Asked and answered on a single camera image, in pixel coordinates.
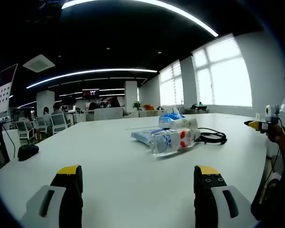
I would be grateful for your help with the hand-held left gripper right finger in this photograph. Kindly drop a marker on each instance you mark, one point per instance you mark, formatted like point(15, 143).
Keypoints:
point(211, 202)

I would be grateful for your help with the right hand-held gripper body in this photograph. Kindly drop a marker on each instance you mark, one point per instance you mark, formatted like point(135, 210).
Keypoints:
point(272, 114)

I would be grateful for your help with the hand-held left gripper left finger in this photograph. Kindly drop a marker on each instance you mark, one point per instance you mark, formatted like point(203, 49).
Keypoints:
point(61, 202)

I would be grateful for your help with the black rounded tabletop item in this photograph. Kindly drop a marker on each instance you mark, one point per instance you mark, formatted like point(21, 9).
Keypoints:
point(28, 152)

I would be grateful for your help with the white paper cup tabletop item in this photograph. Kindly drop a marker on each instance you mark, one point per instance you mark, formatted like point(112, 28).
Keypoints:
point(184, 123)

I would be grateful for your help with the clear water bottle tabletop item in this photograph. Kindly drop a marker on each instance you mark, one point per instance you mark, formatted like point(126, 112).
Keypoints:
point(171, 141)

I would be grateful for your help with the blue tissue pack tabletop item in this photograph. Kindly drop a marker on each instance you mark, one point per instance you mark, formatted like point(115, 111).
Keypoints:
point(167, 117)

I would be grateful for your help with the blue packet tabletop item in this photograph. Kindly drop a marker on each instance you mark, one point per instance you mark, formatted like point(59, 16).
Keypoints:
point(141, 136)

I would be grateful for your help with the person's right hand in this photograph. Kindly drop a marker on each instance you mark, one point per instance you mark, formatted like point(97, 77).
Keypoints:
point(276, 134)

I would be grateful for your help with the wide white window blind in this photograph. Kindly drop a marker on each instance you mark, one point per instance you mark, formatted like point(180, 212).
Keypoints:
point(224, 76)

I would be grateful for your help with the white table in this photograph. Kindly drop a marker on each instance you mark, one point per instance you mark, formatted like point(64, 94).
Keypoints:
point(123, 180)

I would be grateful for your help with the white mesh office chair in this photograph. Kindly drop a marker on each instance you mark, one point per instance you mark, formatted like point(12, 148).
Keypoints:
point(44, 124)
point(25, 131)
point(60, 121)

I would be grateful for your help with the narrow white window blind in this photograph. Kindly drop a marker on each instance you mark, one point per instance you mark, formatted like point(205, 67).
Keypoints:
point(172, 88)

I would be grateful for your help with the orange bag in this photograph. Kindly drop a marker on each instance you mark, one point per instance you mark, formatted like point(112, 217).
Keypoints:
point(149, 107)

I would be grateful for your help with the hanging display screen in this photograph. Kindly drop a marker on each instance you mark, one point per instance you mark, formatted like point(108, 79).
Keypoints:
point(91, 94)

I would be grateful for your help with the green potted plant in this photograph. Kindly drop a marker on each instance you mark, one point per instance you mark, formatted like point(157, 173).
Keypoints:
point(137, 105)

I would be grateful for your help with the large dark monitor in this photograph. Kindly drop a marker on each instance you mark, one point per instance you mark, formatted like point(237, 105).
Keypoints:
point(2, 95)

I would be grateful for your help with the long curved ceiling light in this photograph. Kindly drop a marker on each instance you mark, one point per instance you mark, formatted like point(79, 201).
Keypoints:
point(90, 72)
point(171, 10)

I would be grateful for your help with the ceiling air conditioner unit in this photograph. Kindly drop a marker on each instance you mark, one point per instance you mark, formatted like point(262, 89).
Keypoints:
point(38, 63)

